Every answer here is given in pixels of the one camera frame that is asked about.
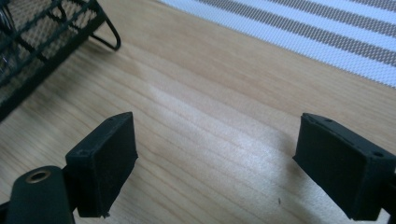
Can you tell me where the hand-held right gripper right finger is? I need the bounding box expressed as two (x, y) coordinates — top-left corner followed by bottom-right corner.
(292, 112), (396, 222)

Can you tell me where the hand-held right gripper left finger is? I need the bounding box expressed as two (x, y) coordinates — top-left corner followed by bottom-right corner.
(64, 111), (139, 218)

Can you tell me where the grey white striped mat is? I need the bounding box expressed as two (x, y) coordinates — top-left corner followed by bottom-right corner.
(157, 0), (396, 89)

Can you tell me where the black wire mesh rack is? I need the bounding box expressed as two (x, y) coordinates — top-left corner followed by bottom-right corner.
(0, 0), (122, 123)

